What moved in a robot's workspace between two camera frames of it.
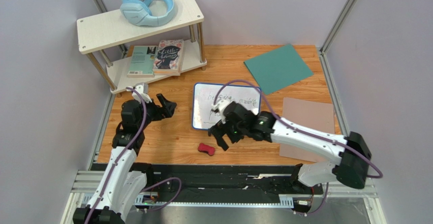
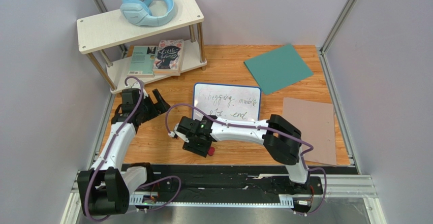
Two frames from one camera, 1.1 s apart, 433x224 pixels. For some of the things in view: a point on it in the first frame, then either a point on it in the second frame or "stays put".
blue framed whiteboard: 205,95 stays put
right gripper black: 225,130 → 197,146
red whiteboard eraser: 211,150 stays put
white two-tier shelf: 138,56 stays put
